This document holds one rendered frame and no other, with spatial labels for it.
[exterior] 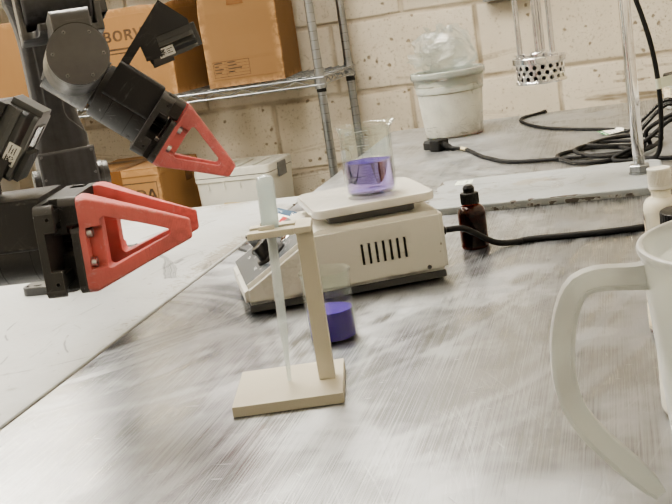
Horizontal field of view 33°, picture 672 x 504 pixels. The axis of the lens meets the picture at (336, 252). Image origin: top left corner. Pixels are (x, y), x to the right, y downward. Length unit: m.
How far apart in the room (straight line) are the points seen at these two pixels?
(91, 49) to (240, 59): 2.25
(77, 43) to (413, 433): 0.51
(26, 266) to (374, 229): 0.38
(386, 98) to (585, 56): 0.62
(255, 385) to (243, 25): 2.50
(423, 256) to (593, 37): 2.45
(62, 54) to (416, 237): 0.37
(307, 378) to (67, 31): 0.41
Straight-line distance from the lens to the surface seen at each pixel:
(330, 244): 1.07
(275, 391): 0.83
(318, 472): 0.70
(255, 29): 3.29
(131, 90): 1.12
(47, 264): 0.79
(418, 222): 1.08
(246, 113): 3.69
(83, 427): 0.86
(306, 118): 3.64
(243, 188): 3.40
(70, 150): 1.36
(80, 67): 1.06
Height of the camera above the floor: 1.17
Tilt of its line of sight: 12 degrees down
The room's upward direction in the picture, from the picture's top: 9 degrees counter-clockwise
